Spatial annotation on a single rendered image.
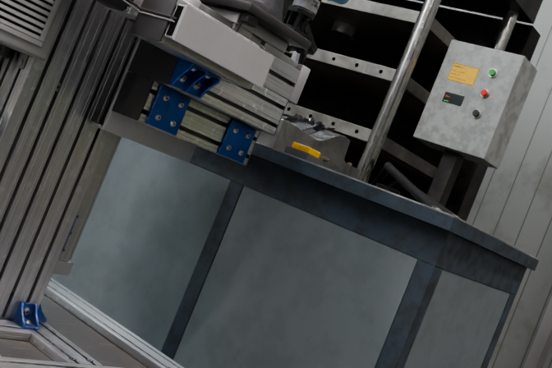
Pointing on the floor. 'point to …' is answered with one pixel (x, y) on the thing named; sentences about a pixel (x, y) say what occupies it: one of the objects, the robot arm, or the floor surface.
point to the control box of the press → (472, 109)
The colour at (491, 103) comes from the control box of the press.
